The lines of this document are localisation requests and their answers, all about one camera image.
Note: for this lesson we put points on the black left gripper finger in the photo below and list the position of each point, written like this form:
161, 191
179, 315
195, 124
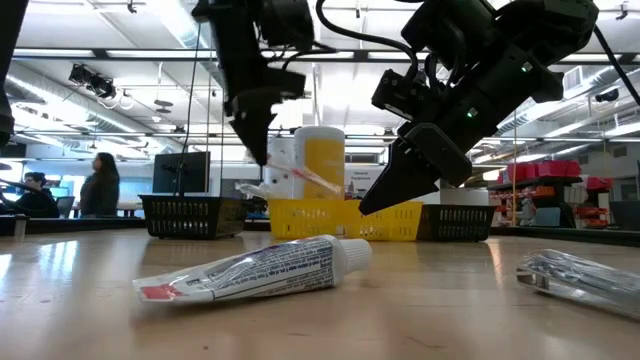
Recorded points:
257, 135

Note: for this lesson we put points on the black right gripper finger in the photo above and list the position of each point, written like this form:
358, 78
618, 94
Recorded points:
400, 185

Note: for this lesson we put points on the red toothbrush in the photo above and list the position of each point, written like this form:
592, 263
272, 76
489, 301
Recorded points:
305, 175

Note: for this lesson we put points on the white toothpaste tube red end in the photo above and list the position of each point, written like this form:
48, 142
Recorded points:
270, 270

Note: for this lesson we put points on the small clear packet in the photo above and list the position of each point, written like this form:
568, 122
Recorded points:
580, 280

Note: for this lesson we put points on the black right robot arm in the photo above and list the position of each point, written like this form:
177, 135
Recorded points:
465, 25

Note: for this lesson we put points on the white appliance box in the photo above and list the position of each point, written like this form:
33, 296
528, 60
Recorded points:
282, 150

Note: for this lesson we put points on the yellow plastic basket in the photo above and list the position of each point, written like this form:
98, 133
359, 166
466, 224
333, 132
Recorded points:
300, 220
395, 225

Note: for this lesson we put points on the white printed panel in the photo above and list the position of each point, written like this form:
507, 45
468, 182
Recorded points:
357, 180

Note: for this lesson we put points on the black plastic basket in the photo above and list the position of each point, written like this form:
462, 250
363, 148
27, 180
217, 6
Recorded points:
457, 224
190, 217

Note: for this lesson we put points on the white yellow wipes canister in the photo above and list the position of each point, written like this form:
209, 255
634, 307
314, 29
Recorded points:
322, 160

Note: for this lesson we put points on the black monitor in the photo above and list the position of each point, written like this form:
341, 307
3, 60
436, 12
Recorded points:
192, 172

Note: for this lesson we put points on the shelf with red bins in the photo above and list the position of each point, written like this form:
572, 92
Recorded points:
545, 169

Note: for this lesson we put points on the white ceiling air vent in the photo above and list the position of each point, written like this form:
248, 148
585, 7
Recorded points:
573, 78

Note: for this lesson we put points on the person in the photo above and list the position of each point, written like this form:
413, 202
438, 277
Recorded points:
100, 190
37, 200

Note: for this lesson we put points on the dark storage bin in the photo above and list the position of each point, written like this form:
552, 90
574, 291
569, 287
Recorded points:
625, 215

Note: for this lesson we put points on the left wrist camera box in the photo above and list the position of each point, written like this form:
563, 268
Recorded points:
287, 22

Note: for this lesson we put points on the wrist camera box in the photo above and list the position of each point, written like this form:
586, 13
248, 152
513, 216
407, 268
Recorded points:
392, 95
287, 22

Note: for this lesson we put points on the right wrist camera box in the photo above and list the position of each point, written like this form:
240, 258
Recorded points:
392, 95

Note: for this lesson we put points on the black clamp post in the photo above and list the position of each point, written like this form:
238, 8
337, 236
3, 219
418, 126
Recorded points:
178, 180

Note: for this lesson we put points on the black ceiling camera cluster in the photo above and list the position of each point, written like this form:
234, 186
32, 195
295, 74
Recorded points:
97, 85

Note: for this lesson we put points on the black aluminium table frame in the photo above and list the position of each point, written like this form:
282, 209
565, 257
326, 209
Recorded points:
75, 225

